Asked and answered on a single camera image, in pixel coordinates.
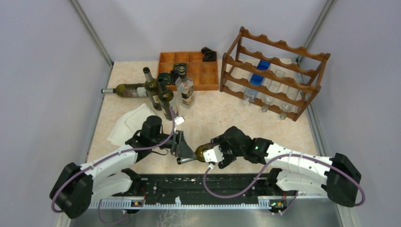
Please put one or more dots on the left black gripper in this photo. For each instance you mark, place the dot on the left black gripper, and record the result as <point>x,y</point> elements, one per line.
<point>181,149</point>

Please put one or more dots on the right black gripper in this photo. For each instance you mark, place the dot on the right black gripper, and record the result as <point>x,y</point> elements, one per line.
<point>227,160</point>

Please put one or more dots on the blue square glass bottle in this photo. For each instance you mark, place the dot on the blue square glass bottle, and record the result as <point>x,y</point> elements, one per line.
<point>255,80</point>

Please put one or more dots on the green bottle front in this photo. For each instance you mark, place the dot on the green bottle front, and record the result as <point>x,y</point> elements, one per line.
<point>167,100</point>

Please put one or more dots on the small clear labelled bottle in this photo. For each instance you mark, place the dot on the small clear labelled bottle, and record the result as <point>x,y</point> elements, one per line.
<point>185,89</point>

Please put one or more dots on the clear glass bottle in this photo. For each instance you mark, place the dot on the clear glass bottle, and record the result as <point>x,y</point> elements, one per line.
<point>292,93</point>
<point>273,87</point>

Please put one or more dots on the clear glass bottle front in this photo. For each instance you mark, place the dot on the clear glass bottle front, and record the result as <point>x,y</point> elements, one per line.
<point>273,87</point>

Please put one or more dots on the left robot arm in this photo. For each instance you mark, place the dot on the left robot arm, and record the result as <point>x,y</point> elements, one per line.
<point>80,185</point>

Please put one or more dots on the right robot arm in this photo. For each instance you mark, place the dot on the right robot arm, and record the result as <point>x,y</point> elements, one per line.
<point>335,177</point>

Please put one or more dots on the lying green wine bottle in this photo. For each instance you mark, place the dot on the lying green wine bottle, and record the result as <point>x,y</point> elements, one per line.
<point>127,90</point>

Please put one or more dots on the wooden wine rack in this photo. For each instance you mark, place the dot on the wooden wine rack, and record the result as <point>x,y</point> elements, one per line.
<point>283,88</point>

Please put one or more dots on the white folded cloth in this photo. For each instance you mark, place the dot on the white folded cloth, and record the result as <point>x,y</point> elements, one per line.
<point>128,124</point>

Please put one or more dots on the wooden compartment tray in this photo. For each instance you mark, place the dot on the wooden compartment tray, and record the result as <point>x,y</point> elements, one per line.
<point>204,73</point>

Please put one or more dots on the black part in tray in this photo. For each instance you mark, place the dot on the black part in tray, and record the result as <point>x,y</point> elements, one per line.
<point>178,70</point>

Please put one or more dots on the black part behind tray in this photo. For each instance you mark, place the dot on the black part behind tray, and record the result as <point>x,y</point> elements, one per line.
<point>208,55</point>

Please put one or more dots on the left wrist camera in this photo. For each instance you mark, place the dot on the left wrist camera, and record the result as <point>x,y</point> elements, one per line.
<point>178,120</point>

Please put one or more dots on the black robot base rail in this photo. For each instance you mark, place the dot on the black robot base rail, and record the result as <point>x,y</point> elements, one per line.
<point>193,190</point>

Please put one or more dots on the white cable duct strip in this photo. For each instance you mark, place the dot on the white cable duct strip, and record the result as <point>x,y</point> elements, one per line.
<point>135,204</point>

